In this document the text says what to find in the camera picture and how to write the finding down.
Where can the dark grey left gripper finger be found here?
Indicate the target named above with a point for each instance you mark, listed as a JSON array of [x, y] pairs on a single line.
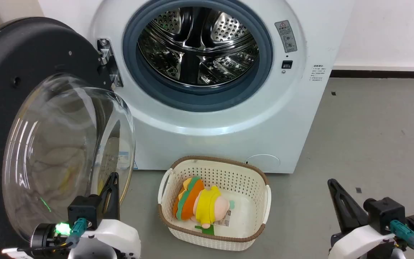
[[107, 201], [116, 201]]

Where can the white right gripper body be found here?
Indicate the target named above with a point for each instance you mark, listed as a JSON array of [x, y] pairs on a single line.
[[358, 242]]

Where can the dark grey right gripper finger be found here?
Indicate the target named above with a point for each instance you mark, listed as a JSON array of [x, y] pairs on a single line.
[[345, 207]]

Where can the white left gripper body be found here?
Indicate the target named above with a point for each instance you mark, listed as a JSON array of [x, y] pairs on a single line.
[[115, 237]]

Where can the white front-load washing machine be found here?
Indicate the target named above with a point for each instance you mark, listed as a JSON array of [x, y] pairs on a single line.
[[228, 136]]

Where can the metal door hinge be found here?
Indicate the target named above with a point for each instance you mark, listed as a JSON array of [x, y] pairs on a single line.
[[107, 57]]

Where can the black round washer door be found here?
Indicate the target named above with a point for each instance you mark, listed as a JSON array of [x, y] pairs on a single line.
[[9, 90]]

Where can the black door latch socket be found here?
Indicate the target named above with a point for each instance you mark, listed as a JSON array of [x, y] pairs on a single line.
[[286, 64]]

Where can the burger hat doll yellow shirt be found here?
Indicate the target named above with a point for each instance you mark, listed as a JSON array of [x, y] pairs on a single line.
[[207, 205]]

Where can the round drain filter cover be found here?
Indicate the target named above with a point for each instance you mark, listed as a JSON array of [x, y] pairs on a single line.
[[263, 162]]

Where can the cream plastic laundry basket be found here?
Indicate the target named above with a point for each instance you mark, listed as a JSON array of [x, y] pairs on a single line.
[[250, 194]]

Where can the small printed text label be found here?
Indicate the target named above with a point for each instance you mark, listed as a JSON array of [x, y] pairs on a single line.
[[317, 73]]

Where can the dark baseboard strip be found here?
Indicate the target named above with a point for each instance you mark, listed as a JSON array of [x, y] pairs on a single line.
[[383, 74]]

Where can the steel washer drum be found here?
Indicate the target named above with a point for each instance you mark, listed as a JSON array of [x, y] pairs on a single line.
[[198, 43]]

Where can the grey warning sticker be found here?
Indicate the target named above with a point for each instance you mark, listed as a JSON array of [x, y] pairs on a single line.
[[286, 36]]

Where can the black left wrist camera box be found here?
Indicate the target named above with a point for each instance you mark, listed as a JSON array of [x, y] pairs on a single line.
[[84, 208]]

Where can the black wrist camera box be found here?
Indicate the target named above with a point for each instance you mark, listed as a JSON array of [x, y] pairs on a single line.
[[385, 214], [84, 208]]

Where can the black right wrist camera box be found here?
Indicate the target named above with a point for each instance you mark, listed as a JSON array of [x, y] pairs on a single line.
[[385, 214]]

